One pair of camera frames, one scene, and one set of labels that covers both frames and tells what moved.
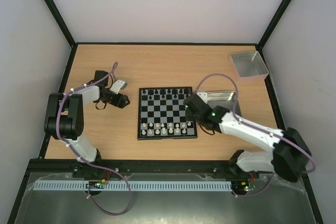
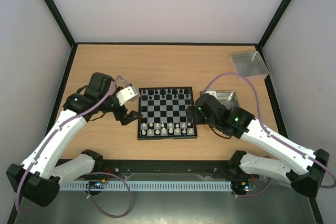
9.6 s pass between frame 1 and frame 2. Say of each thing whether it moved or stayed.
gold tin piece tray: stayed
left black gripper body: moved
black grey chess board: stayed
